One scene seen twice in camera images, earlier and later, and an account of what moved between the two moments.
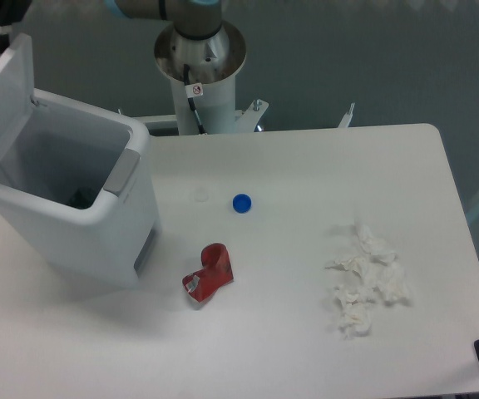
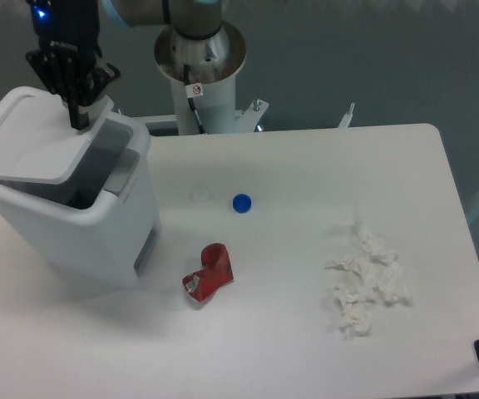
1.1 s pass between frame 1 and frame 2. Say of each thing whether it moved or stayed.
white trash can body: stayed
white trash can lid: moved
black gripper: moved
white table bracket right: stayed
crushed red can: stayed
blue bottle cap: stayed
